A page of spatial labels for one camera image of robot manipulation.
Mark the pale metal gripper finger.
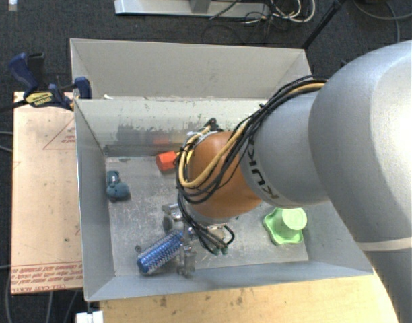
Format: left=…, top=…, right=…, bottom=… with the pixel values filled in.
left=177, top=244, right=197, bottom=279
left=161, top=203, right=184, bottom=232

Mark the blue bristled roller brush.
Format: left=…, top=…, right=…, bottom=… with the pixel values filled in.
left=136, top=230, right=186, bottom=276

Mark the grey metal bin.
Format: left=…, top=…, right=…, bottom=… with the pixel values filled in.
left=69, top=38, right=375, bottom=303

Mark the orange-red block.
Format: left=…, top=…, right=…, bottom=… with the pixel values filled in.
left=155, top=151, right=180, bottom=172

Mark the dark teal toy animal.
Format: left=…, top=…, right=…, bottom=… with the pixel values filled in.
left=106, top=170, right=131, bottom=203

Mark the light green cup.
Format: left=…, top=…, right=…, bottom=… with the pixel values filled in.
left=263, top=207, right=308, bottom=247

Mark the brown cardboard board, red print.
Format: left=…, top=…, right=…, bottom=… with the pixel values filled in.
left=10, top=91, right=84, bottom=296

